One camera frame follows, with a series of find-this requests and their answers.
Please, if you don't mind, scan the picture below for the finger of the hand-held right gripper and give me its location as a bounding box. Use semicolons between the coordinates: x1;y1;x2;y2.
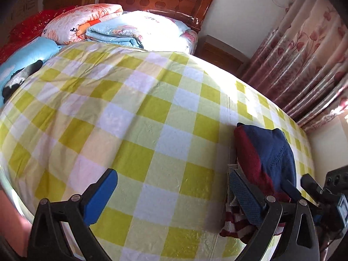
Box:
281;180;302;202
300;173;325;205

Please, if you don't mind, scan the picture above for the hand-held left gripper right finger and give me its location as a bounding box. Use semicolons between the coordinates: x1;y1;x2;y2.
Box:
228;169;318;261

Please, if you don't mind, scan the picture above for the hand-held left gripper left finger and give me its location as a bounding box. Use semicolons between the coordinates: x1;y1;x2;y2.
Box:
27;169;118;261

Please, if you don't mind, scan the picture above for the red white striped navy sweater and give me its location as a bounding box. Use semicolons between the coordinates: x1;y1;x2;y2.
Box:
220;124;297;244

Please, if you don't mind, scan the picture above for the yellow checked bed sheet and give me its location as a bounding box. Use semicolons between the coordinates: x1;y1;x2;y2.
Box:
0;40;316;261

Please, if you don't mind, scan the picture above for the pink floral curtain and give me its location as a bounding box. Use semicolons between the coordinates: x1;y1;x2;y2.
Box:
235;0;348;134

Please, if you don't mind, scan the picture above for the wooden nightstand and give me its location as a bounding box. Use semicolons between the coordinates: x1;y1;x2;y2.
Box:
194;35;251;74

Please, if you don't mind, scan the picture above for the light blue pillow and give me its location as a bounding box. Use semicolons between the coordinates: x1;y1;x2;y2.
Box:
0;37;62;105

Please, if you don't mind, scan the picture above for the light blue folded quilt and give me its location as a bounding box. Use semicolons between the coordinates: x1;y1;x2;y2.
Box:
85;22;144;50

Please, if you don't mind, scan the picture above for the pink floral pillow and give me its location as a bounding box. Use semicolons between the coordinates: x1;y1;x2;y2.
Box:
181;28;198;56

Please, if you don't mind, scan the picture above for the red patterned quilt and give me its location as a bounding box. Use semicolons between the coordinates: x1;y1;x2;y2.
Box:
0;5;75;64

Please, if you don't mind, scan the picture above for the wooden wardrobe door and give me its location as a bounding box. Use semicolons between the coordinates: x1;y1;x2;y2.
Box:
9;0;40;19

